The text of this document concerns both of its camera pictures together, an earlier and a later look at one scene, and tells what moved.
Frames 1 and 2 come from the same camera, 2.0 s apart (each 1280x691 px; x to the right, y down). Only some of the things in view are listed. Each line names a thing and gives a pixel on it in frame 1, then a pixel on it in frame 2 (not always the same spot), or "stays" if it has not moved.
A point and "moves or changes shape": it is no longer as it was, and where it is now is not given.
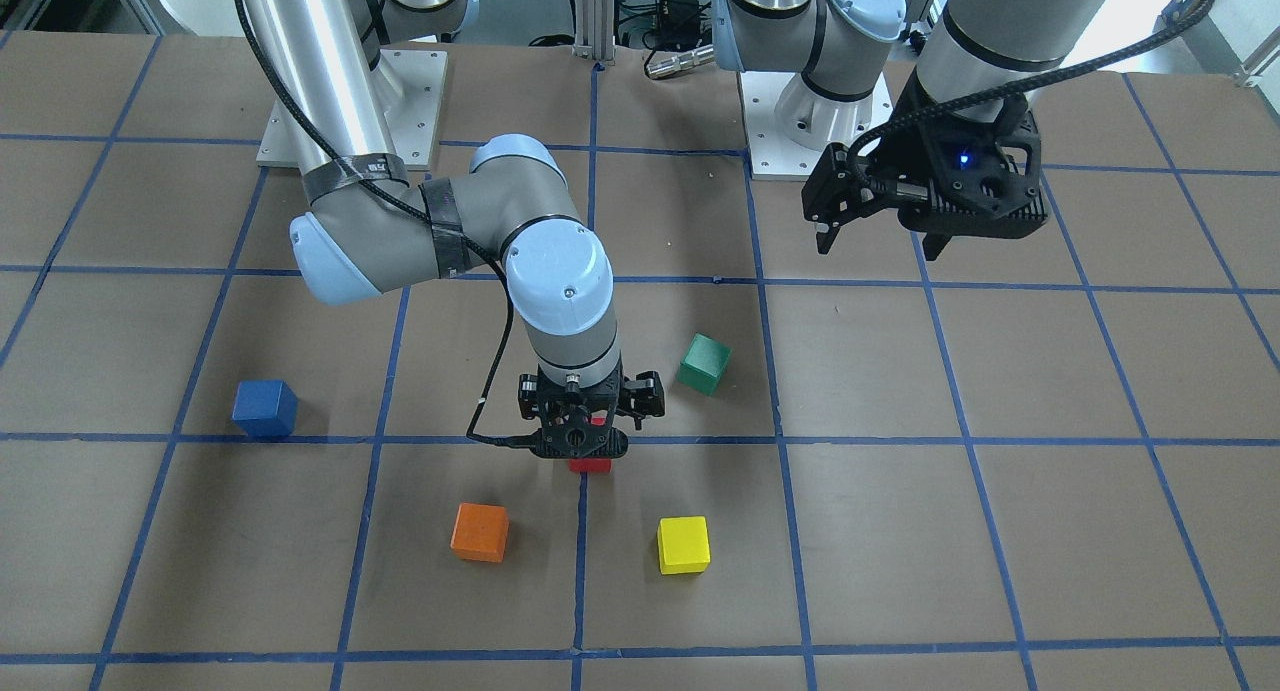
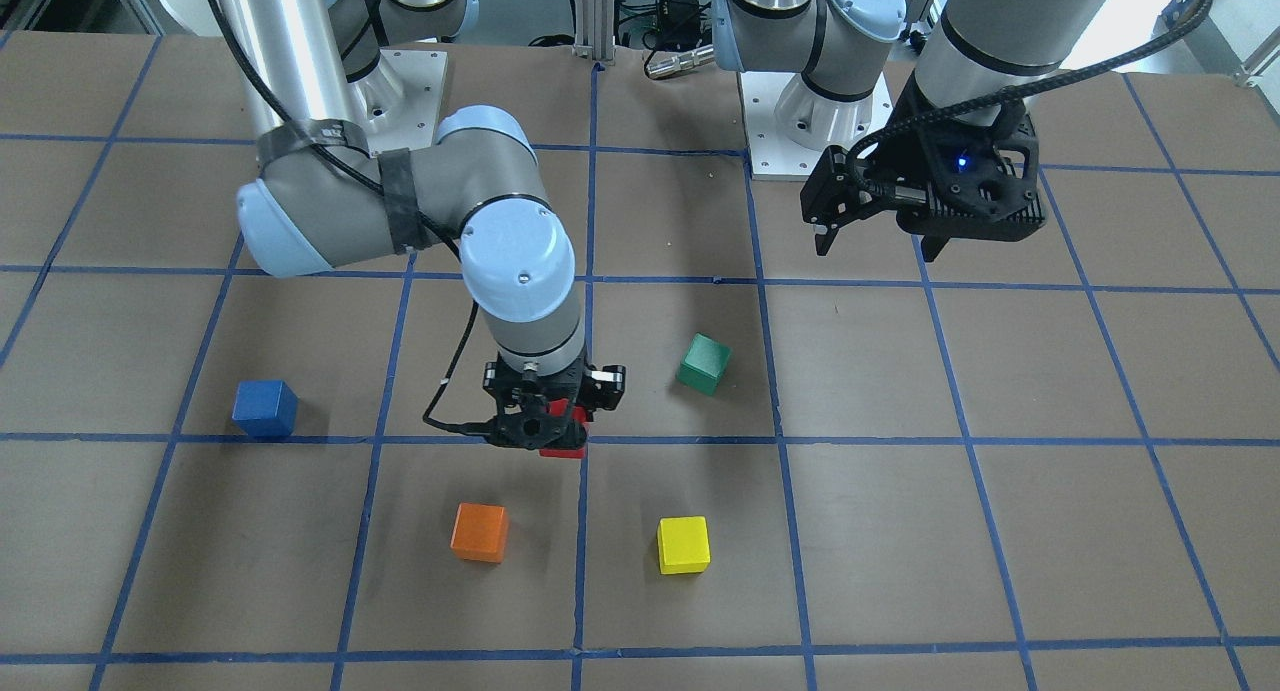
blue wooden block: (265, 408) stays
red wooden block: (591, 465) moves or changes shape
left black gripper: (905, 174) stays
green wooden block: (703, 363) stays
